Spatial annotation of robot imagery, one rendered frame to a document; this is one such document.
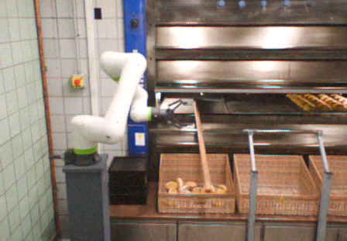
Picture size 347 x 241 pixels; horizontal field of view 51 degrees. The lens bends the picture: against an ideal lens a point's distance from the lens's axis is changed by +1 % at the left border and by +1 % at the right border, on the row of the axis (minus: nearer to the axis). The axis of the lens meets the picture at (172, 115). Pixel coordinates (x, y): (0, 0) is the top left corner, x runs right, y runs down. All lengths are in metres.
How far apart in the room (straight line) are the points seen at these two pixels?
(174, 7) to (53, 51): 1.00
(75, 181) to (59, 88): 1.24
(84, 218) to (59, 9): 1.62
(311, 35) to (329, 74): 0.33
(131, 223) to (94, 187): 0.82
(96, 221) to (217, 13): 1.72
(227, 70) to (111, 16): 0.98
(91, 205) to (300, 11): 2.02
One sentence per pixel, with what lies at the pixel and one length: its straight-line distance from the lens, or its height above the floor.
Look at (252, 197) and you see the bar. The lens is 2.54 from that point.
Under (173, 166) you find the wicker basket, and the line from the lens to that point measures 2.99.
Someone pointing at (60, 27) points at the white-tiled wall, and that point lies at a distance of 2.96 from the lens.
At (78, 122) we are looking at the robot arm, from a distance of 1.86.
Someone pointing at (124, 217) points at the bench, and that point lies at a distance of 2.67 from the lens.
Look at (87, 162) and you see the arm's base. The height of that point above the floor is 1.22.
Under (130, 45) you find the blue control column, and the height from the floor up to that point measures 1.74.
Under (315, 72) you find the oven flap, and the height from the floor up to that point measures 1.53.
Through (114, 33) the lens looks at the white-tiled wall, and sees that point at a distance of 2.85.
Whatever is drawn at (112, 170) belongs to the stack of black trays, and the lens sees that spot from 2.71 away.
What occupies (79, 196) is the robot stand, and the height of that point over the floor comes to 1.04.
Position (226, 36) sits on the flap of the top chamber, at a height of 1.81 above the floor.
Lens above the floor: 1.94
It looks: 15 degrees down
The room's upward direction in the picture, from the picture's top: straight up
